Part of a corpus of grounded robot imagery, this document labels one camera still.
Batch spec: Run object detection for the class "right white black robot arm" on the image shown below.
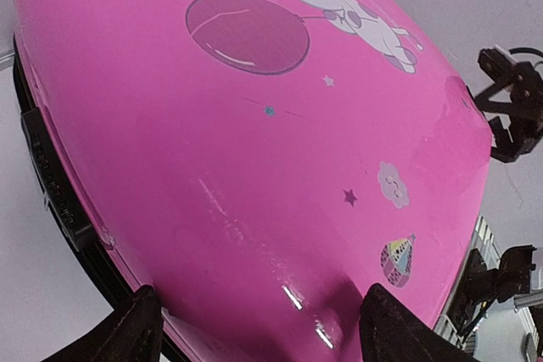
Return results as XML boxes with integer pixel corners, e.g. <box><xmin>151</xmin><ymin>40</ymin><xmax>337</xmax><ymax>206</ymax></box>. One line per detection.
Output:
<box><xmin>448</xmin><ymin>47</ymin><xmax>542</xmax><ymax>339</ymax></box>

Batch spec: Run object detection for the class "pink hard-shell suitcase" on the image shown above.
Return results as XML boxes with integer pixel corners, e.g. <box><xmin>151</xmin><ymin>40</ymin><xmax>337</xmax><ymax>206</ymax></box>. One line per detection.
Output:
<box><xmin>14</xmin><ymin>0</ymin><xmax>491</xmax><ymax>361</ymax></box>

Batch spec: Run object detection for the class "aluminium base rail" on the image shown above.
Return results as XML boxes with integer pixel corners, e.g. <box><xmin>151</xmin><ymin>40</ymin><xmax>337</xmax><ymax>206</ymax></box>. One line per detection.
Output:
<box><xmin>434</xmin><ymin>216</ymin><xmax>542</xmax><ymax>361</ymax></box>

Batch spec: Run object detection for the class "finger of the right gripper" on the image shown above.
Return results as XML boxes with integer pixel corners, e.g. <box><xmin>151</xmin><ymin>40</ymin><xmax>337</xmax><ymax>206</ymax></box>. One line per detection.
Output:
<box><xmin>473</xmin><ymin>46</ymin><xmax>526</xmax><ymax>114</ymax></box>
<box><xmin>489</xmin><ymin>116</ymin><xmax>530</xmax><ymax>164</ymax></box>

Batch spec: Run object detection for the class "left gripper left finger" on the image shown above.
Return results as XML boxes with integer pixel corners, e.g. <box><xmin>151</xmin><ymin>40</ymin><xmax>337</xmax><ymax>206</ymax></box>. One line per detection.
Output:
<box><xmin>44</xmin><ymin>285</ymin><xmax>164</xmax><ymax>362</ymax></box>

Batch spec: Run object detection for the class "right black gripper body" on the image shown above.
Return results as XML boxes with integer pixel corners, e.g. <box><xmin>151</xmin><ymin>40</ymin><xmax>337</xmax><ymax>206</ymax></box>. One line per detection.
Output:
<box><xmin>500</xmin><ymin>47</ymin><xmax>542</xmax><ymax>159</ymax></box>

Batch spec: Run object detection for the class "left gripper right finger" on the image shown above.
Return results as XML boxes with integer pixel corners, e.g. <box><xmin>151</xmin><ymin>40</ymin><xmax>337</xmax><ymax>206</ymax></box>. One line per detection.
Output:
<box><xmin>359</xmin><ymin>283</ymin><xmax>477</xmax><ymax>362</ymax></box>

